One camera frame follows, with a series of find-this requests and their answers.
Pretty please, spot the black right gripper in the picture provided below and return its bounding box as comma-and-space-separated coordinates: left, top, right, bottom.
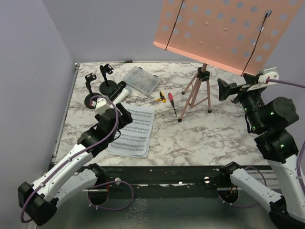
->
216, 72, 265, 131

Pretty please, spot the sheet music page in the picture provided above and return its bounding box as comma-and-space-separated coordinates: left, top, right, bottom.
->
106, 102, 156, 158
107, 106, 156, 158

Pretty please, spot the white microphone silver grille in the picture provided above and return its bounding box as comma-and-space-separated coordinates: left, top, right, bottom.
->
113, 86, 132, 104

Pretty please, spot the black microphone orange ring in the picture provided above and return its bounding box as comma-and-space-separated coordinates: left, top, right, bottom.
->
108, 81, 127, 102

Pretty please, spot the black round microphone stand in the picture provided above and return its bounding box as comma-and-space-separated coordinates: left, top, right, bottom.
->
99, 64, 117, 95

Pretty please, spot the pink tripod music stand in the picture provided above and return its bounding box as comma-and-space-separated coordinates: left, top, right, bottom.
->
152, 0, 303, 123

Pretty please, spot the black stand holding white microphone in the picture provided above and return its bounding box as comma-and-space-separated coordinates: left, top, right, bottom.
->
84, 73, 100, 109

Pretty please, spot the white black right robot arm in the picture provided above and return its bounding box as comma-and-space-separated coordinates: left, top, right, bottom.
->
217, 74, 305, 229

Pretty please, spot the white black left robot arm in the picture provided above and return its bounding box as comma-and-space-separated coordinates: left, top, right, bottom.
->
18, 103, 132, 226

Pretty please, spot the clear plastic screw box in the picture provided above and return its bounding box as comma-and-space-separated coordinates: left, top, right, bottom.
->
123, 66, 160, 96

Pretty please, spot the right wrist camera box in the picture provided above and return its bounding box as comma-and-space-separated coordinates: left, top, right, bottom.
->
246, 67, 279, 89

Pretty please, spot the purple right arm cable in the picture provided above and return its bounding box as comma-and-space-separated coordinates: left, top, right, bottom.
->
223, 77, 305, 208

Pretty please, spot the yellow black T-handle tool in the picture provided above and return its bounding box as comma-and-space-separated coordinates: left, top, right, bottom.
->
146, 91, 166, 105

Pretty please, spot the red handled screwdriver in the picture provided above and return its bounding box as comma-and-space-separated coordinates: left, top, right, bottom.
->
168, 93, 177, 116

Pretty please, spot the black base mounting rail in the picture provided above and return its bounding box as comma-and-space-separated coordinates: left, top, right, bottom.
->
88, 165, 233, 202

